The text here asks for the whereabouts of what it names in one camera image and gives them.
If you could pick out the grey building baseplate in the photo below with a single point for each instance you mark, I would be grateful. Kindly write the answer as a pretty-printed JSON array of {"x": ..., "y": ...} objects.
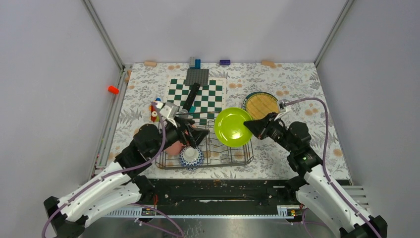
[{"x": 195, "y": 75}]

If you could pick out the woven bamboo plate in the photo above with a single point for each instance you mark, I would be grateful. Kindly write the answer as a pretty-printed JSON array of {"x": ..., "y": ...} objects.
[{"x": 262, "y": 105}]

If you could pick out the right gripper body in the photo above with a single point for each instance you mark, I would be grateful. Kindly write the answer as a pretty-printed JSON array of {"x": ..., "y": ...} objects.
[{"x": 276, "y": 132}]

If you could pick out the right wooden cork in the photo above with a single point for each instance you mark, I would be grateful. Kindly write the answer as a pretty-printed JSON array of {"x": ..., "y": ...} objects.
[{"x": 268, "y": 63}]

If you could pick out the white plate green red rim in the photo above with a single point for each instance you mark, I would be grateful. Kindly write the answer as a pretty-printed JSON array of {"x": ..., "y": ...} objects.
[{"x": 246, "y": 98}]

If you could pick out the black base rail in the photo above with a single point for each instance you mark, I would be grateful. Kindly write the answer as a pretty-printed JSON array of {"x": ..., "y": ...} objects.
[{"x": 221, "y": 197}]

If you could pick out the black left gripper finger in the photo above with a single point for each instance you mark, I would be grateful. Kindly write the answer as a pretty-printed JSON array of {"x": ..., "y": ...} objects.
[
  {"x": 187, "y": 141},
  {"x": 199, "y": 134}
]

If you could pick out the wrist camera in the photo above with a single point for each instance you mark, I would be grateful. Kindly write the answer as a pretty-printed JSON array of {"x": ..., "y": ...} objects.
[
  {"x": 168, "y": 111},
  {"x": 283, "y": 108}
]

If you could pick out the grey blue toy bricks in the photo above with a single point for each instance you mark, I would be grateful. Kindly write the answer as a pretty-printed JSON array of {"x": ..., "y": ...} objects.
[{"x": 194, "y": 63}]

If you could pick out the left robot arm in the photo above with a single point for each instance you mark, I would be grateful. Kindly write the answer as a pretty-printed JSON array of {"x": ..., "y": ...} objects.
[{"x": 120, "y": 183}]

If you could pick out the purple toy brick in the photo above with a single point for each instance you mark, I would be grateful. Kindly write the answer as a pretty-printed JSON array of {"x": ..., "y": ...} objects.
[{"x": 225, "y": 62}]

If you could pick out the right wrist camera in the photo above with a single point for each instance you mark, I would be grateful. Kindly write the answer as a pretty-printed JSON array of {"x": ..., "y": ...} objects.
[{"x": 283, "y": 108}]

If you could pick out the colourful toy block stack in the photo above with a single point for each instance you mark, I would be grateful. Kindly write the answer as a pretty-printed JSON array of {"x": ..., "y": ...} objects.
[{"x": 153, "y": 114}]

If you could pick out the large pink mug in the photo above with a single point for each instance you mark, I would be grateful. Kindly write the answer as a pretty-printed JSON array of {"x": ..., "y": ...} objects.
[{"x": 174, "y": 149}]

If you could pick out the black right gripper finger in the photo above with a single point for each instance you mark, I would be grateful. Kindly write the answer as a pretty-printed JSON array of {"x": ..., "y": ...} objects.
[
  {"x": 257, "y": 128},
  {"x": 270, "y": 117}
]

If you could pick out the left wooden cork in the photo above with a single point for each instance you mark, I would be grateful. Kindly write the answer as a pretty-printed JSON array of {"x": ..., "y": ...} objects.
[{"x": 150, "y": 63}]

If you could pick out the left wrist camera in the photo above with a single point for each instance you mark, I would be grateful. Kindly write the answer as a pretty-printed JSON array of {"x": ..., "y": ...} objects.
[{"x": 168, "y": 111}]

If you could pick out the green white chessboard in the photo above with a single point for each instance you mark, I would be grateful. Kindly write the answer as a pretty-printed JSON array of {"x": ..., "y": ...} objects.
[{"x": 209, "y": 101}]

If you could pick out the blue white patterned bowl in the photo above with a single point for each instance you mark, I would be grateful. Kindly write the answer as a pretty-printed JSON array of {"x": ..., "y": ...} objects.
[{"x": 191, "y": 158}]

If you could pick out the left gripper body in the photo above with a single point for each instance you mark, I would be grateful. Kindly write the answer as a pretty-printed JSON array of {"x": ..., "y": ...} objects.
[{"x": 172, "y": 134}]

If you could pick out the black wire dish rack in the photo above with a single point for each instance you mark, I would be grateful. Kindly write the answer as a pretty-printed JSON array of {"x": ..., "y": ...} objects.
[{"x": 213, "y": 153}]

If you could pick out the black microphone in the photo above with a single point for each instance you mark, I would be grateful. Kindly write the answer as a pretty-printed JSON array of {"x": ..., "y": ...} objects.
[{"x": 189, "y": 101}]

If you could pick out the wooden cork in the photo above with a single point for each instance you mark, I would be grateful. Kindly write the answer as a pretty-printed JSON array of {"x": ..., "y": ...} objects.
[
  {"x": 268, "y": 63},
  {"x": 150, "y": 63}
]

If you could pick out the lime green plate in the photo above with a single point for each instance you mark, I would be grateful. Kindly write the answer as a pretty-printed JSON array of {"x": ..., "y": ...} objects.
[{"x": 229, "y": 127}]

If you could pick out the orange cylinder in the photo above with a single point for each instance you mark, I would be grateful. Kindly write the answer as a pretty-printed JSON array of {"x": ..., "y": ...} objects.
[{"x": 113, "y": 90}]

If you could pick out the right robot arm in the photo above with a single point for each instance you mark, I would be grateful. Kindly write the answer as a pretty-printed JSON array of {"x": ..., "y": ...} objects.
[{"x": 314, "y": 186}]

